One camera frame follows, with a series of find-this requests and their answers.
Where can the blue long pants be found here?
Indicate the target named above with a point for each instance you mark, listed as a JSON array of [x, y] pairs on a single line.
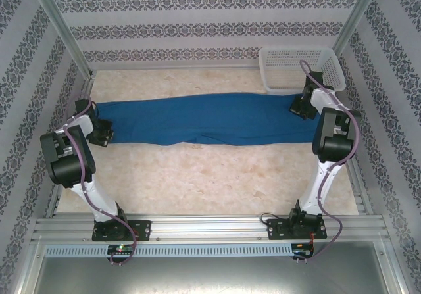
[[204, 119]]

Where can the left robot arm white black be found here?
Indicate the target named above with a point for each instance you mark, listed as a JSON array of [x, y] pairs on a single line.
[[72, 162]]

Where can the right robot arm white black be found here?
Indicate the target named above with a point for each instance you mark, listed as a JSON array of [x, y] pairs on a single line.
[[332, 136]]

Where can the white plastic mesh basket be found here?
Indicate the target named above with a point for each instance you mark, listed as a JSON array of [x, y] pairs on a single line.
[[286, 68]]

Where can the circuit board with green light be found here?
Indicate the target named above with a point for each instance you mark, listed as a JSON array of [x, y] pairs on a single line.
[[121, 249]]

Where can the grey metal sheet panel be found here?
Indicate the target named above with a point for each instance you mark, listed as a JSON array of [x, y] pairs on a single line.
[[210, 276]]

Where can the aluminium frame post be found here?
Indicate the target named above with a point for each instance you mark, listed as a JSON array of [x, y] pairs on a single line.
[[355, 14], [65, 31]]

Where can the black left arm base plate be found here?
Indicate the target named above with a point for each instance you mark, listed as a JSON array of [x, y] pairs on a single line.
[[141, 230]]

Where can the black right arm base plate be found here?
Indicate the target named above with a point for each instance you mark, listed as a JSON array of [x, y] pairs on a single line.
[[278, 230]]

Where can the aluminium cross rail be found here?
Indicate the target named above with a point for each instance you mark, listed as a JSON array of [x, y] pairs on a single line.
[[207, 226]]

